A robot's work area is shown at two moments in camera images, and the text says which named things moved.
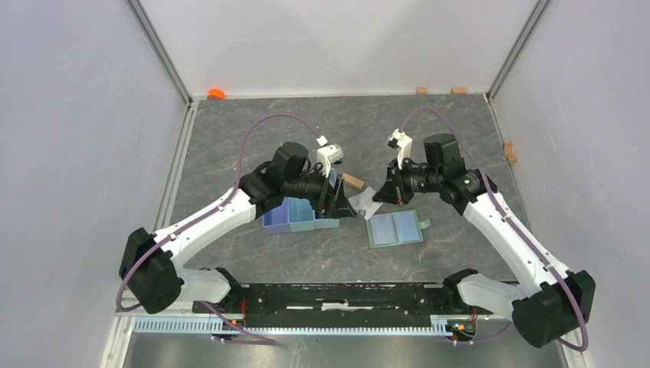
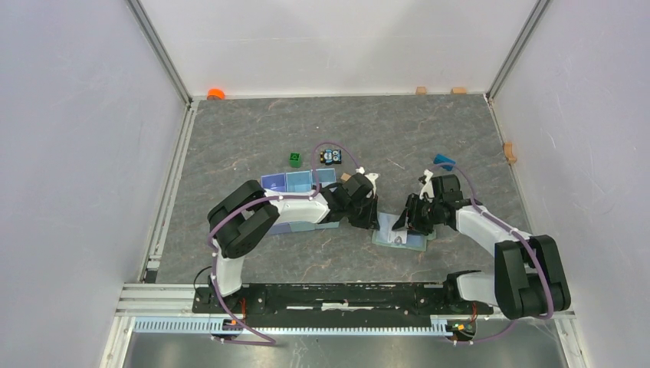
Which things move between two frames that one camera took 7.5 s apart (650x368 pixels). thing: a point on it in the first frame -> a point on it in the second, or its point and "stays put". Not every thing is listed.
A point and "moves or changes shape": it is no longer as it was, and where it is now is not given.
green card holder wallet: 395,228 moves or changes shape
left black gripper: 329,202 -> 371,220
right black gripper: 399,175 -> 409,219
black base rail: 342,305 stays put
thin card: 362,202 moves or changes shape
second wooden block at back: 458,90 stays put
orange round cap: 215,93 stays put
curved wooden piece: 507,147 stays put
